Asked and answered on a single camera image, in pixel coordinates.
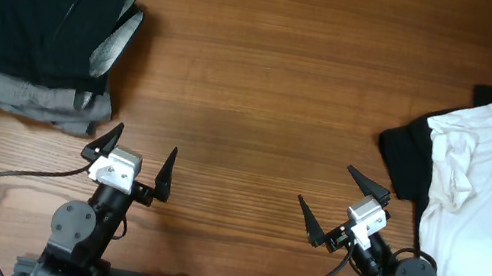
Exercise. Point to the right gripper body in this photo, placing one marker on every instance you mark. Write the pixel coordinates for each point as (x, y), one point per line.
(337, 237)

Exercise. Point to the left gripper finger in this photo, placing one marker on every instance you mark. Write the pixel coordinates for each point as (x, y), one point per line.
(163, 181)
(102, 146)

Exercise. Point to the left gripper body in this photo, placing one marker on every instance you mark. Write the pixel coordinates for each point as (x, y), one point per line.
(143, 194)

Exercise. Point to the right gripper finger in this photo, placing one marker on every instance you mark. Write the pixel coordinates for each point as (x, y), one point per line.
(369, 187)
(313, 229)

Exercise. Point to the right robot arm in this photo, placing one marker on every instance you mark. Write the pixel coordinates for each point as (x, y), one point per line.
(380, 260)

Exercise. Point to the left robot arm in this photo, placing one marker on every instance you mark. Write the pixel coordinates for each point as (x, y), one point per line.
(81, 231)

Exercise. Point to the folded grey garment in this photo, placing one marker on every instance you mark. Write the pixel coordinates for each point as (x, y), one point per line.
(71, 111)

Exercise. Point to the black garment at right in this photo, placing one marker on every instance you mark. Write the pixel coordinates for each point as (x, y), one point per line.
(406, 151)

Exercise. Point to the folded black garment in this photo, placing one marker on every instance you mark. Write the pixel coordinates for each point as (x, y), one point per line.
(62, 43)

